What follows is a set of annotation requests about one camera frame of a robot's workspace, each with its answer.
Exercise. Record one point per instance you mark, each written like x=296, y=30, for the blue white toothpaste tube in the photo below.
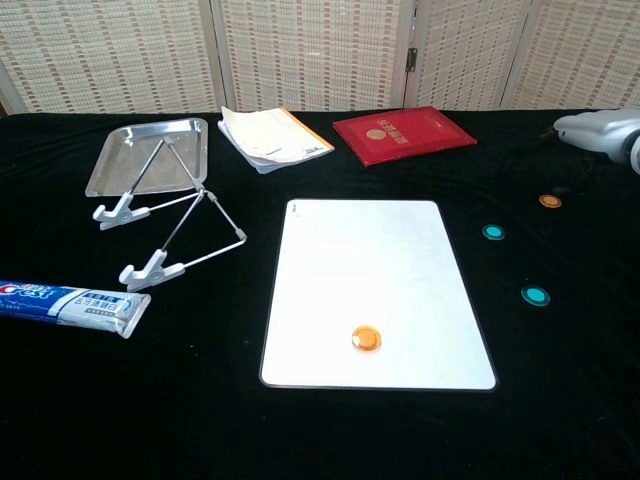
x=75, y=305

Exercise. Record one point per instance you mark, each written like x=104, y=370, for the white rectangular board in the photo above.
x=375, y=280

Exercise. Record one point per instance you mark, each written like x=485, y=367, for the teal disc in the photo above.
x=493, y=232
x=535, y=295

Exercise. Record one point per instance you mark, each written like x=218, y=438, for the white booklet yellow spine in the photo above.
x=270, y=135

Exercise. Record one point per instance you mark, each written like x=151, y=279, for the red certificate book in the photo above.
x=405, y=135

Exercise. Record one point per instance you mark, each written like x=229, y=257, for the black tablecloth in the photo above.
x=150, y=400

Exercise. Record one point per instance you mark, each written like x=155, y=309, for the stainless steel tray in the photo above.
x=125, y=155

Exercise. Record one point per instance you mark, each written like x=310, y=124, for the orange disc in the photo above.
x=550, y=200
x=366, y=338

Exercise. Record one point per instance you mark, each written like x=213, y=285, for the woven folding screen panel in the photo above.
x=465, y=50
x=110, y=50
x=585, y=50
x=310, y=50

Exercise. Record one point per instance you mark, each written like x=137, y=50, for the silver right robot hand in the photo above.
x=600, y=130

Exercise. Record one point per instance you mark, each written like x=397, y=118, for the dark screen hinge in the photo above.
x=411, y=59

